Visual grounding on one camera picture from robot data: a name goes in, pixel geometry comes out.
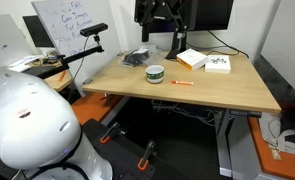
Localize white panel board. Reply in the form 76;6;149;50
0;13;35;68

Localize black camera cable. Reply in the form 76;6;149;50
66;35;91;102

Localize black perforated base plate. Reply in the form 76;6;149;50
81;118;191;180

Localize large plain whiteboard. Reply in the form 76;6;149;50
260;0;295;102

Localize orange white Behave book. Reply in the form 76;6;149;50
176;48;209;71

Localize black grey backpack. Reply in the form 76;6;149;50
258;102;295;158

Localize orange marker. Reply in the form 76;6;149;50
171;80;195;86

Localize white book with drawing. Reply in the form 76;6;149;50
204;54;232;74

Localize black desk control panel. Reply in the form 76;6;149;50
229;109;263;119

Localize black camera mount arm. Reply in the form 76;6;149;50
21;35;106;80

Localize white papers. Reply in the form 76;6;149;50
8;54;45;73

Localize black computer monitor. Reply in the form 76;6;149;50
134;0;235;32

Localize orange pen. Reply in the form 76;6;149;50
57;69;68;83

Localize grey desk leg frame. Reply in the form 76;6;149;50
101;95;235;178

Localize small wooden side desk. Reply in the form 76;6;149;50
6;54;75;93

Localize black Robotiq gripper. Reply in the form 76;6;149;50
134;0;199;43

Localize black monitor cable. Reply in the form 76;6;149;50
186;29;251;60

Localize orange padded bench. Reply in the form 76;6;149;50
70;91;125;126
247;116;295;180

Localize whiteboard with blue writing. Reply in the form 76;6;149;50
31;0;123;98

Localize black stereo camera bar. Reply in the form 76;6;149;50
79;22;109;38

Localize white green ceramic mug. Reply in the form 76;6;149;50
145;64;165;84

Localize clear bag with black items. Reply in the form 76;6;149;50
119;44;165;68

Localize black monitor stand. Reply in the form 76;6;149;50
165;29;189;61

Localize dark monitor screen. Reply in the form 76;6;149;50
22;14;55;49

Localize cable bundle under desk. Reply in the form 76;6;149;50
151;99;225;128

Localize black orange clamp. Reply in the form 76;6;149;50
137;140;157;172
99;122;122;145

